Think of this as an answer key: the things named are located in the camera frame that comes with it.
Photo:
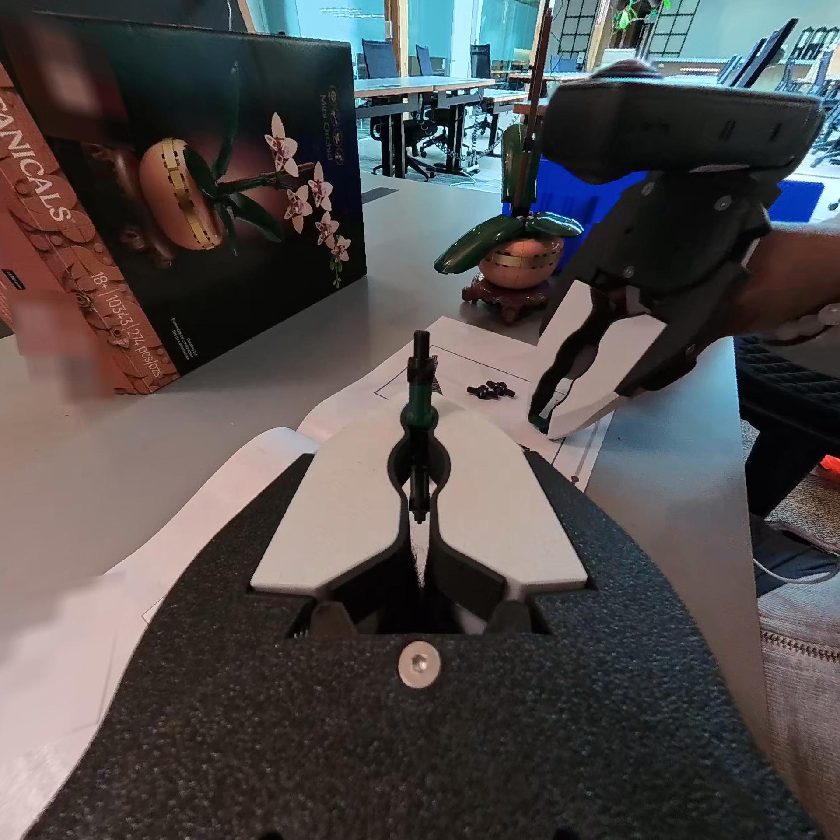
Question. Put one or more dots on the white office desk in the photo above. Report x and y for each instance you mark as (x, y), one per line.
(420, 85)

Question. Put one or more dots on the small black peg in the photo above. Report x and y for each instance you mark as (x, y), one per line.
(502, 388)
(480, 392)

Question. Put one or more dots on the dark orchid toy box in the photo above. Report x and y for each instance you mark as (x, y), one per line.
(197, 131)

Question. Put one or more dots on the toy brick orchid model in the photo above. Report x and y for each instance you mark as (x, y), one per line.
(522, 259)

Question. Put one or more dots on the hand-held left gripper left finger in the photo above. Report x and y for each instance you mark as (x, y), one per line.
(334, 512)

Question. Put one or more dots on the white instruction booklet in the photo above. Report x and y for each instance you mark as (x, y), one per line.
(164, 525)

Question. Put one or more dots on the black grid rack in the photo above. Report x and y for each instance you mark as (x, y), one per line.
(663, 26)

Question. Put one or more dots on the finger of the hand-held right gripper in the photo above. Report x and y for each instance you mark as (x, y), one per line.
(568, 308)
(610, 367)

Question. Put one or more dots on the hanging green plant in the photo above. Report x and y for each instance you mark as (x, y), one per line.
(633, 13)

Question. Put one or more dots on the beige zip hoodie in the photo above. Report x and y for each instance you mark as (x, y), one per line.
(807, 722)

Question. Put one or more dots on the orange object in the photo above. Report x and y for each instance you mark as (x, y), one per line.
(830, 469)

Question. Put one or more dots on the green and black toy stem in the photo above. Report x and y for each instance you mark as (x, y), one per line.
(420, 400)

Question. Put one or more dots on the black computer monitor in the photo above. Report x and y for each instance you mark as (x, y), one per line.
(764, 52)

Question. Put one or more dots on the black office chair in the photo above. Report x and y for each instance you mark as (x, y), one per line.
(430, 60)
(380, 59)
(481, 60)

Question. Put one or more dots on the large blue plastic bin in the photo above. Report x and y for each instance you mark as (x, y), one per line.
(797, 200)

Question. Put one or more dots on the grey desk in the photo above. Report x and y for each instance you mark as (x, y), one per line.
(275, 374)

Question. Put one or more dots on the black mesh chair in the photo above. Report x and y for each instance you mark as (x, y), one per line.
(787, 394)

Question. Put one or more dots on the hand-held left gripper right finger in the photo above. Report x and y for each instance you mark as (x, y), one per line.
(505, 512)

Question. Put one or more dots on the person's right hand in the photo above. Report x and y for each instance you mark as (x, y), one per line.
(794, 275)

